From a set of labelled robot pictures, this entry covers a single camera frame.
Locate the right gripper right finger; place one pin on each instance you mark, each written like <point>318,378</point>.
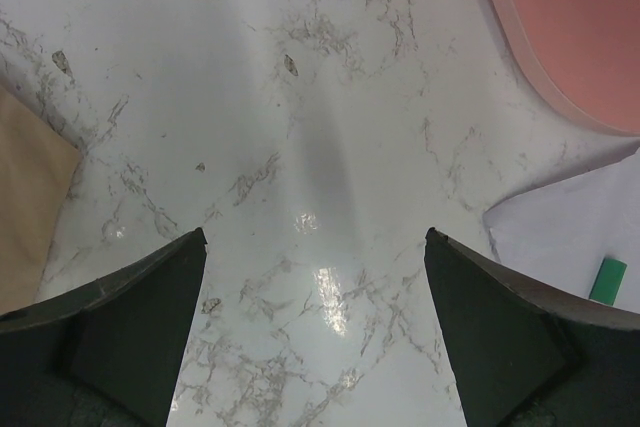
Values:
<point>524,353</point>

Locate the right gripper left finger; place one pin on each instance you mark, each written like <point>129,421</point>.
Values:
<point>107,353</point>

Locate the beige t shirt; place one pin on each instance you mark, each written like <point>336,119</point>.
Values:
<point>37,166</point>

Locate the white paper sheet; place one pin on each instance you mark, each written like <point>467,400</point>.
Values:
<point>560,234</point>

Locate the pink two-tier side table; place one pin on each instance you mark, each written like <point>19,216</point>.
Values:
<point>580,56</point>

